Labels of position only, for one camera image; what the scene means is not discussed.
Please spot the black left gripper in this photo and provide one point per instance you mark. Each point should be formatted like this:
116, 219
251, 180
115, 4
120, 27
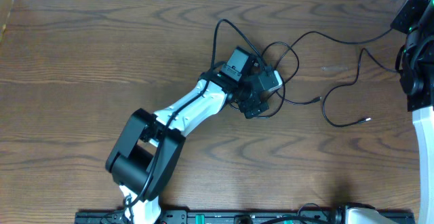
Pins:
255, 106

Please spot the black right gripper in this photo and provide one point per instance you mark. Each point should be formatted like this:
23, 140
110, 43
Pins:
413, 5

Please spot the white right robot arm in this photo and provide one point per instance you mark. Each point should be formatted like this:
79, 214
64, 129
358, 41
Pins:
414, 63

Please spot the brown cardboard side panel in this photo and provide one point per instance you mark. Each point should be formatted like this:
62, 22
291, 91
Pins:
5, 9

